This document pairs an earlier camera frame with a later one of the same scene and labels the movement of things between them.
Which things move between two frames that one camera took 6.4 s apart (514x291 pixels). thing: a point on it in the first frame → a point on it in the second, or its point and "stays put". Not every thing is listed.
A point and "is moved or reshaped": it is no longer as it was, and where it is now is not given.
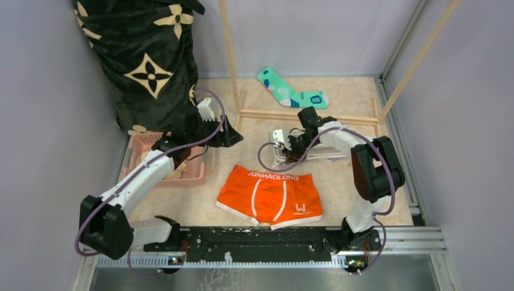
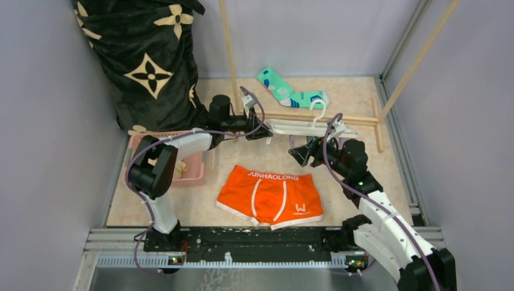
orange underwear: (276, 200) stays put
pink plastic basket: (190, 173) stays put
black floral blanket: (148, 47) stays put
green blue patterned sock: (287, 97) stays put
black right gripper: (291, 154) → (314, 148)
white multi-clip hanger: (280, 141) is moved or reshaped
